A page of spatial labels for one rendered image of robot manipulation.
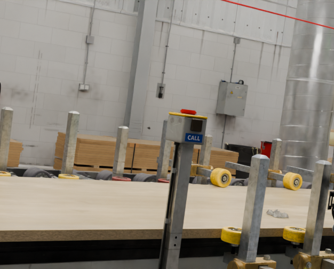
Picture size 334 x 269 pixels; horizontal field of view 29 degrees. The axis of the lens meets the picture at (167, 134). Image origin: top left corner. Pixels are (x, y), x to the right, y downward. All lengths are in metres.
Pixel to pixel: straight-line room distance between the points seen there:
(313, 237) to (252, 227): 0.25
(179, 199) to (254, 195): 0.25
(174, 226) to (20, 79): 7.42
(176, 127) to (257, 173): 0.29
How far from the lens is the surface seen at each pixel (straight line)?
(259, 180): 1.74
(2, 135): 2.51
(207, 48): 10.19
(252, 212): 1.75
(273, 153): 3.31
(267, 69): 10.90
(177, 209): 1.58
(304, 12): 6.12
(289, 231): 2.02
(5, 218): 1.68
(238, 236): 1.84
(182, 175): 1.57
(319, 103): 6.00
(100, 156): 7.98
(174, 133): 1.56
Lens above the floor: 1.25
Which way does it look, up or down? 3 degrees down
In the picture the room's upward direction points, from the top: 8 degrees clockwise
